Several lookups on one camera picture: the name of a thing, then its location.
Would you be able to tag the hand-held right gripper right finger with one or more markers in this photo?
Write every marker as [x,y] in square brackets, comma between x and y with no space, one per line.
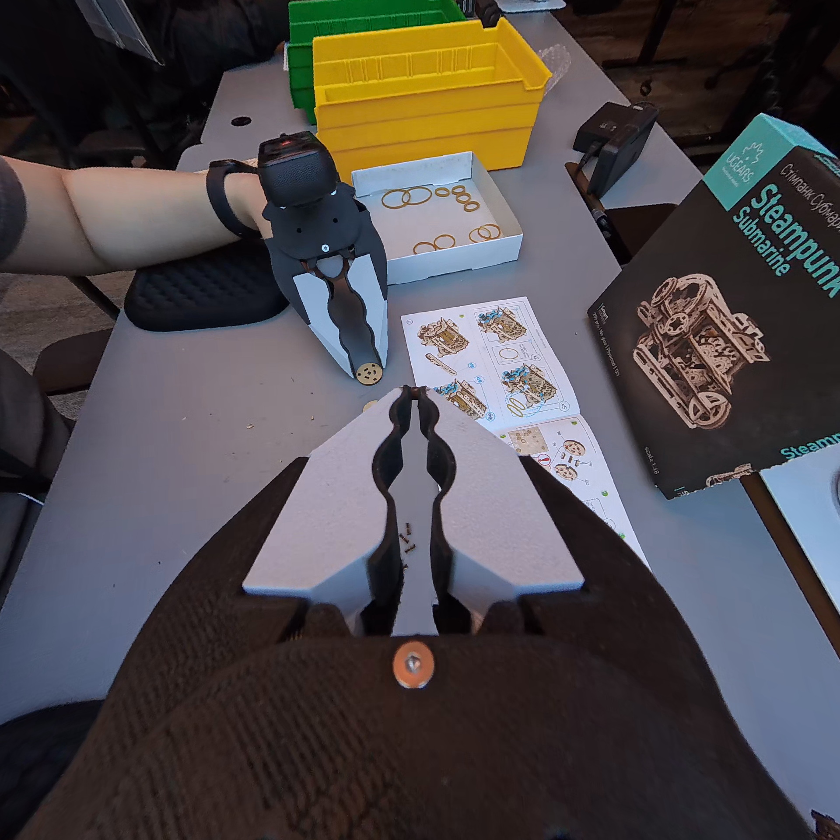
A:
[505,525]

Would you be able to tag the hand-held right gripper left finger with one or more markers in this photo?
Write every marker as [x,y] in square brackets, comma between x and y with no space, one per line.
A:
[315,525]

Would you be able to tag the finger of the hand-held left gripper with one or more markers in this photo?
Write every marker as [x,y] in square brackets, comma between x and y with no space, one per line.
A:
[377,308]
[312,305]

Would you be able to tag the small dark wooden pegs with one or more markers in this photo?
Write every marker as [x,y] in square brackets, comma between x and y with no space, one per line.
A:
[411,542]

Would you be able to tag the person's left forearm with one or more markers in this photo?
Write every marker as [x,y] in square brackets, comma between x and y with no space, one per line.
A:
[131,216]

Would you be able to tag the black wristband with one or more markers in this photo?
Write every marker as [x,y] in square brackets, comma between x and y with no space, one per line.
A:
[220,197]

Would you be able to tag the white cardboard tray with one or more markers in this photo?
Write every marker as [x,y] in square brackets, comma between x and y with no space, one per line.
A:
[420,223]

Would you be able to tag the group of tan rubber bands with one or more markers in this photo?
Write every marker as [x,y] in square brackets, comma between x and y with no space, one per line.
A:
[408,197]

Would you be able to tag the printed instruction booklet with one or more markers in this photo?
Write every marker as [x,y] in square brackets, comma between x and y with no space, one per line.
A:
[607,472]

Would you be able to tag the black textured wrist rest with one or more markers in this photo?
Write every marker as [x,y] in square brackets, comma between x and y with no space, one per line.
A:
[197,289]

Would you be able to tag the yellow plastic bin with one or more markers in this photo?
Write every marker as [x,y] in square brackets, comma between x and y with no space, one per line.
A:
[420,131]

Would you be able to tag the black model kit box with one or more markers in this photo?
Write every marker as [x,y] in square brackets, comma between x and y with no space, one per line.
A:
[656,426]

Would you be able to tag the green plastic bin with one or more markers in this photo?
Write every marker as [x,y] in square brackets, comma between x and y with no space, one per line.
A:
[341,19]

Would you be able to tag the brown chair seat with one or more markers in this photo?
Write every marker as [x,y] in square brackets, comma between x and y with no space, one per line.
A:
[72,361]

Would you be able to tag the black power adapter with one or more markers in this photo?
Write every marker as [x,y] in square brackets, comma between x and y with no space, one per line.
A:
[617,157]

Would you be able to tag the white flat sheet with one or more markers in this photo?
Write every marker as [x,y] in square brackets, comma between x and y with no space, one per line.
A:
[800,538]

